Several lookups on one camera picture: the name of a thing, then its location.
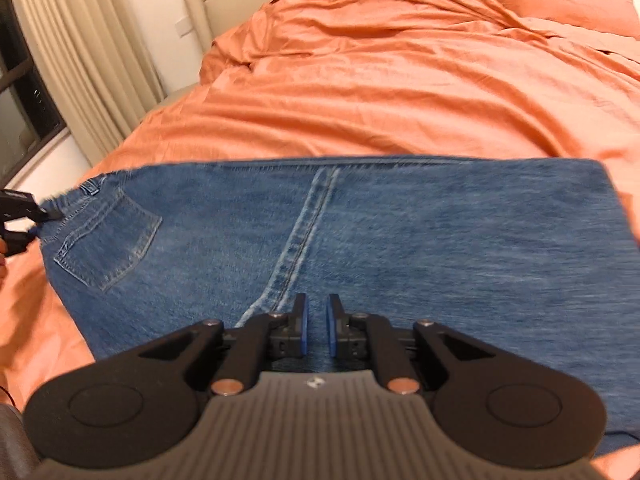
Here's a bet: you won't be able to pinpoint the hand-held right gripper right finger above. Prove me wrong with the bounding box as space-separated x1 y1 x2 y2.
326 292 496 396

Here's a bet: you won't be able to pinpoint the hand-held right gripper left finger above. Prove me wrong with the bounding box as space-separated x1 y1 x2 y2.
135 292 308 398

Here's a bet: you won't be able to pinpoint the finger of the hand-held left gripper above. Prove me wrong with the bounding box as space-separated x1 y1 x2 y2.
0 226 42 257
0 190 64 222

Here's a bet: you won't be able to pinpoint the blue denim pants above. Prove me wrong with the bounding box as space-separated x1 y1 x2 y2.
37 157 640 442

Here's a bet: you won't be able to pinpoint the dark framed window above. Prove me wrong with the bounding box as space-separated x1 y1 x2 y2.
0 0 69 177

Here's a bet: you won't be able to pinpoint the beige pleated curtain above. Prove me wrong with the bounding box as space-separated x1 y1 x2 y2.
7 0 167 167

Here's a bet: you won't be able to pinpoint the person's grey clothing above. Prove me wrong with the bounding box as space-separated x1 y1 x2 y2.
0 402 42 468

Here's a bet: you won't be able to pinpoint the orange duvet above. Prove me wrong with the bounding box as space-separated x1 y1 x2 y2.
0 0 640 472

